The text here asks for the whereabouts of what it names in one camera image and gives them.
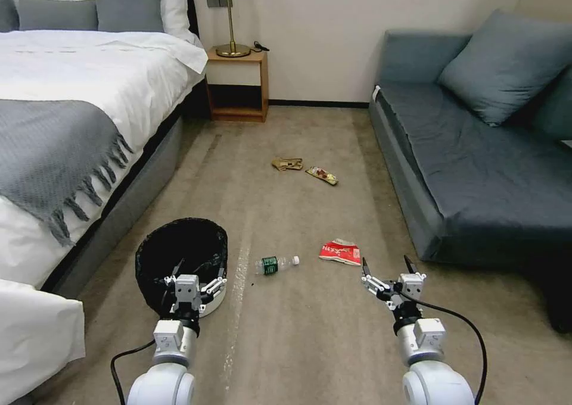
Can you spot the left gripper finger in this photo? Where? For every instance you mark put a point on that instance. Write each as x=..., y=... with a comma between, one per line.
x=171, y=280
x=213, y=286

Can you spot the white sofa tag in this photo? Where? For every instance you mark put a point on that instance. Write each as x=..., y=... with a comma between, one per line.
x=376, y=93

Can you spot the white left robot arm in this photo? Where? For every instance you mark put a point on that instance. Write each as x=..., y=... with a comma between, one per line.
x=167, y=378

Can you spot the clear bottle with green label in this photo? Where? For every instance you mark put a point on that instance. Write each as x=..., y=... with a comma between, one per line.
x=270, y=265

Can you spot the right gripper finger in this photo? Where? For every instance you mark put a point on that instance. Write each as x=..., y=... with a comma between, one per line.
x=410, y=265
x=372, y=283

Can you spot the wooden nightstand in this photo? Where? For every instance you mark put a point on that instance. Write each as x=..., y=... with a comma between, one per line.
x=263, y=83

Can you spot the crumpled brown paper bag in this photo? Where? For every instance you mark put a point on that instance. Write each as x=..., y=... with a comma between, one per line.
x=286, y=164

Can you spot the grey fringed throw blanket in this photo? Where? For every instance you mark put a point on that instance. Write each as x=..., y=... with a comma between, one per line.
x=44, y=155

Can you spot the large grey square pillow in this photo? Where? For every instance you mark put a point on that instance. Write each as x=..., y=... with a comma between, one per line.
x=129, y=3

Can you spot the white duvet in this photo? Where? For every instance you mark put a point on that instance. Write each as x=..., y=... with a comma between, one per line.
x=89, y=65

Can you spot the small grey rectangular pillow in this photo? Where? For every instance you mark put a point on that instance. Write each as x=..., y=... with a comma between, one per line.
x=58, y=14

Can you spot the red and yellow snack wrapper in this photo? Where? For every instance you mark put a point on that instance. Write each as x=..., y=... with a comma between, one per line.
x=322, y=175

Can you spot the white cloth-covered furniture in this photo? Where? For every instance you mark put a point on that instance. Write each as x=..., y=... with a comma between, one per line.
x=31, y=342

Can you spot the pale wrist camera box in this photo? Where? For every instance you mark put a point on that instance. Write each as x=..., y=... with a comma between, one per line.
x=412, y=286
x=187, y=289

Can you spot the bed with grey base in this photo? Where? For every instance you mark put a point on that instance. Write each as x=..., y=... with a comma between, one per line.
x=147, y=168

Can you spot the white bin with black bag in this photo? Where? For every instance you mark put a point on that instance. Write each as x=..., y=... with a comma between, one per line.
x=187, y=244

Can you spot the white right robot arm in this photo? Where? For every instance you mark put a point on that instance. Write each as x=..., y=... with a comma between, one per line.
x=431, y=378

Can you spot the blue-grey sofa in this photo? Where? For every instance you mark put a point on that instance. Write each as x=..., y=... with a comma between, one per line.
x=469, y=177

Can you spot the red and white snack wrapper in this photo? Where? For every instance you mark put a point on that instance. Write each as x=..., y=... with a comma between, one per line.
x=339, y=251

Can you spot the brass table lamp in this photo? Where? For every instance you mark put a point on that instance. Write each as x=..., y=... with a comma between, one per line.
x=231, y=25

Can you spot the large blue-grey cushion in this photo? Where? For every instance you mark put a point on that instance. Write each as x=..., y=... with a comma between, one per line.
x=505, y=65

